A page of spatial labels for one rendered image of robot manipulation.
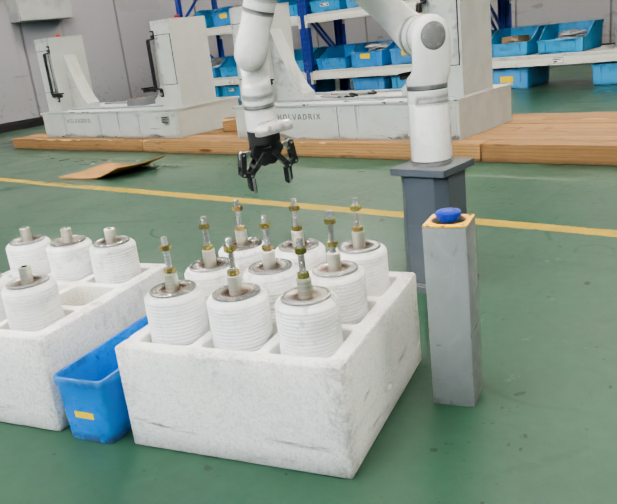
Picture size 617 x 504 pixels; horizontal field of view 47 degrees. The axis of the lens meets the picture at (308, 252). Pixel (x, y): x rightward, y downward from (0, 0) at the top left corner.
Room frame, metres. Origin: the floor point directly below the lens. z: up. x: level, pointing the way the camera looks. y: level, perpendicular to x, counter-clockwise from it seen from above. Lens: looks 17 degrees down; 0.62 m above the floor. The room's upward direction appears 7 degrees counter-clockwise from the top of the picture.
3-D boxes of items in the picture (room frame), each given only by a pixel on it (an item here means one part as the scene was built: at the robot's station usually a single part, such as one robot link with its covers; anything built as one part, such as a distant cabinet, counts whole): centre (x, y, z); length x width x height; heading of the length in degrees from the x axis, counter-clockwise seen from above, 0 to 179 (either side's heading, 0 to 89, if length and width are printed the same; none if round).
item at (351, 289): (1.08, -0.04, 0.16); 0.10 x 0.10 x 0.18
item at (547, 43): (5.69, -2.24, 0.36); 0.50 x 0.38 x 0.21; 140
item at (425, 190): (1.62, -0.31, 0.15); 0.15 x 0.15 x 0.30; 48
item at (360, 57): (6.90, -0.89, 0.36); 0.50 x 0.38 x 0.21; 139
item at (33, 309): (1.21, 0.51, 0.16); 0.10 x 0.10 x 0.18
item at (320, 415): (1.13, 0.07, 0.09); 0.39 x 0.39 x 0.18; 64
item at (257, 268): (1.13, 0.07, 0.25); 0.08 x 0.08 x 0.01
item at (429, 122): (1.62, -0.31, 0.39); 0.09 x 0.09 x 0.17; 48
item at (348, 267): (1.08, -0.04, 0.25); 0.08 x 0.08 x 0.01
